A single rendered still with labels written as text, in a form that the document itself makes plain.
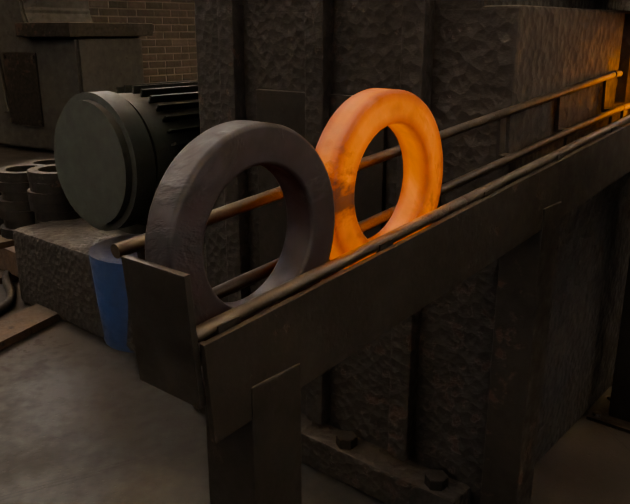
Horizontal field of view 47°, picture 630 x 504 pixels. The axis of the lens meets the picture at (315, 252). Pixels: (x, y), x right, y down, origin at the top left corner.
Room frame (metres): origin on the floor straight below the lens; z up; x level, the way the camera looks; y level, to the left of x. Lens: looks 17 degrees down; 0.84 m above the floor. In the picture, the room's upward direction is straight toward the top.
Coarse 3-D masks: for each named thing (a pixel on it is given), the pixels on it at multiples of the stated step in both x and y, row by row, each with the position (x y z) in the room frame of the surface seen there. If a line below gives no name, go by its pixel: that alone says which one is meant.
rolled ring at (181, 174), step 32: (224, 128) 0.56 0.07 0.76; (256, 128) 0.56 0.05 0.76; (288, 128) 0.59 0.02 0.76; (192, 160) 0.53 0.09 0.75; (224, 160) 0.54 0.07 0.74; (256, 160) 0.56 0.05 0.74; (288, 160) 0.59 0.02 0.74; (320, 160) 0.62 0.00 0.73; (160, 192) 0.52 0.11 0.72; (192, 192) 0.51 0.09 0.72; (288, 192) 0.62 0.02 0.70; (320, 192) 0.62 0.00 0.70; (160, 224) 0.51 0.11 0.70; (192, 224) 0.51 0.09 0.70; (288, 224) 0.63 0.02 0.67; (320, 224) 0.62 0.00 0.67; (160, 256) 0.50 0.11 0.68; (192, 256) 0.51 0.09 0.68; (288, 256) 0.62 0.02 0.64; (320, 256) 0.62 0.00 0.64; (192, 288) 0.51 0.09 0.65
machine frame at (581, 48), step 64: (256, 0) 1.41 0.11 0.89; (320, 0) 1.28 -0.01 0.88; (384, 0) 1.23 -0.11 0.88; (448, 0) 1.15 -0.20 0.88; (512, 0) 1.18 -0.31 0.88; (576, 0) 1.38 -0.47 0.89; (256, 64) 1.42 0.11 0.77; (320, 64) 1.28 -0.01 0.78; (384, 64) 1.22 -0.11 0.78; (448, 64) 1.15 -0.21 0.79; (512, 64) 1.08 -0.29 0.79; (576, 64) 1.26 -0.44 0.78; (320, 128) 1.28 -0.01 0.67; (384, 128) 1.21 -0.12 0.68; (512, 128) 1.08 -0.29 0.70; (256, 192) 1.42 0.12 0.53; (384, 192) 1.22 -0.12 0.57; (448, 192) 1.14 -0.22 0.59; (256, 256) 1.42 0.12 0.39; (576, 256) 1.33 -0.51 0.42; (448, 320) 1.13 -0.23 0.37; (576, 320) 1.37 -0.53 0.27; (320, 384) 1.28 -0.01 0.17; (384, 384) 1.21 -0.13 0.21; (448, 384) 1.13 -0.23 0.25; (576, 384) 1.40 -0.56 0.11; (320, 448) 1.23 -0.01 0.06; (384, 448) 1.21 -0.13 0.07; (448, 448) 1.12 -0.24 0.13
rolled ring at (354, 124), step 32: (352, 96) 0.70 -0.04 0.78; (384, 96) 0.69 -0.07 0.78; (416, 96) 0.73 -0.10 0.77; (352, 128) 0.66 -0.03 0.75; (416, 128) 0.73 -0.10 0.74; (352, 160) 0.66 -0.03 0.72; (416, 160) 0.76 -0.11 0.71; (352, 192) 0.66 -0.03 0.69; (416, 192) 0.76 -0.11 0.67; (352, 224) 0.66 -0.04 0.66
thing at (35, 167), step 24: (0, 168) 2.50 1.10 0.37; (24, 168) 2.56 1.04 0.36; (48, 168) 2.37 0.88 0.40; (0, 192) 2.56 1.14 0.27; (24, 192) 2.41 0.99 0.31; (48, 192) 2.23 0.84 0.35; (0, 216) 2.43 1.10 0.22; (24, 216) 2.40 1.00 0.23; (48, 216) 2.25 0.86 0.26; (72, 216) 2.27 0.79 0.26; (0, 240) 2.39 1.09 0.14; (0, 264) 2.44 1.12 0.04
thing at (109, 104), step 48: (96, 96) 1.93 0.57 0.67; (144, 96) 2.03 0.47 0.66; (192, 96) 2.11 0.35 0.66; (96, 144) 1.91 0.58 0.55; (144, 144) 1.87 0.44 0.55; (96, 192) 1.92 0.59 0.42; (144, 192) 1.86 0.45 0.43; (48, 240) 2.04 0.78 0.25; (96, 240) 2.02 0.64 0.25; (48, 288) 2.04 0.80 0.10
